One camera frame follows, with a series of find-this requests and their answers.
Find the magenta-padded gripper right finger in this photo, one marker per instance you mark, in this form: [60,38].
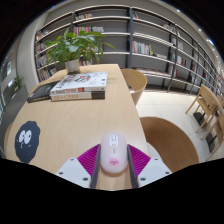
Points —
[153,170]

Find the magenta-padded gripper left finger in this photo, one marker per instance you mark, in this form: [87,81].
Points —
[73,171]

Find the pink computer mouse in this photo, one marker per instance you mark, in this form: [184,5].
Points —
[114,153]

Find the dark cartoon-eyed mouse pad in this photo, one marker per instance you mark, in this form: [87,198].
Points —
[27,146]

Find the round-backed wooden chair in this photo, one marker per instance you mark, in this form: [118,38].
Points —
[135,83]
[170,143]

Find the white red-lettered book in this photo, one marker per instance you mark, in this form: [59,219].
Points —
[76,96]

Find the black hardcover book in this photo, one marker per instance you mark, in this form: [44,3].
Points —
[41,92]

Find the light wooden slatted chairs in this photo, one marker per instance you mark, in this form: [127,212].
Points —
[208,103]

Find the white illustrated book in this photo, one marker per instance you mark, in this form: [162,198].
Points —
[81,81]

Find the small distant potted plant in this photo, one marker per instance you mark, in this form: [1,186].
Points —
[17,83]

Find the green potted plant, white pot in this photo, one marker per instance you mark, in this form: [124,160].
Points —
[75,45]

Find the grey bookshelf unit with books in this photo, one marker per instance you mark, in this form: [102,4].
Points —
[150,36]

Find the recessed ceiling lights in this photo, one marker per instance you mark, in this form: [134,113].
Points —
[210,42]

